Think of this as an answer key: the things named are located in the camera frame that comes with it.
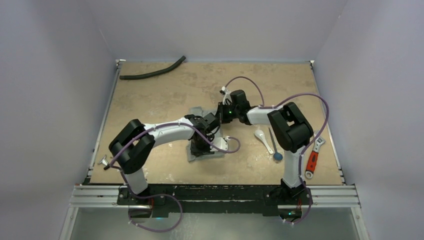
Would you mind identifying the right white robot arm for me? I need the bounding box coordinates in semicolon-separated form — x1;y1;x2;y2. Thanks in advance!
215;90;314;204

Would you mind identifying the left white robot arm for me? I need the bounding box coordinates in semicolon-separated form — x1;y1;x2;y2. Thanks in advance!
108;113;228;205

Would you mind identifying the red adjustable wrench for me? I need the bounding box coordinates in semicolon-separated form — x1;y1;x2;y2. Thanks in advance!
304;136;326;180

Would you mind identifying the black foam tube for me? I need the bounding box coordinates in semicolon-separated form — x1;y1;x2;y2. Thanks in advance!
119;55;187;81

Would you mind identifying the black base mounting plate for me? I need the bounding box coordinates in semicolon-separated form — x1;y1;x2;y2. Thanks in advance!
117;183;312;219

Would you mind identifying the small silver metal clip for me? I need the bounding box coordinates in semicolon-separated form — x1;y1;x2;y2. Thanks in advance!
97;154;109;166

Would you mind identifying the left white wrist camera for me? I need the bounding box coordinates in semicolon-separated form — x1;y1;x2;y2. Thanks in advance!
212;136;228;151

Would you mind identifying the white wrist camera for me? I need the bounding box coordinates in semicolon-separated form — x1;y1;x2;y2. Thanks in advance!
219;86;232;105
212;136;228;151

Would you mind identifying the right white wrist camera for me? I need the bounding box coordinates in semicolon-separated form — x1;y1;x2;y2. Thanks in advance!
219;86;232;105

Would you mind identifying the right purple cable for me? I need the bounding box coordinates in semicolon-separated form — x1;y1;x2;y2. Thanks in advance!
221;76;330;226

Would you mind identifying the purple cable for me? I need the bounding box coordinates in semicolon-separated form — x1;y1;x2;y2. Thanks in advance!
221;76;330;226
109;121;242;232

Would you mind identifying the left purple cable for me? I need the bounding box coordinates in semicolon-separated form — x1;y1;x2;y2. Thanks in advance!
109;121;242;232

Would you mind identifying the aluminium frame rail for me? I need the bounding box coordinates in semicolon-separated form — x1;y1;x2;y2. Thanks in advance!
69;185;361;208

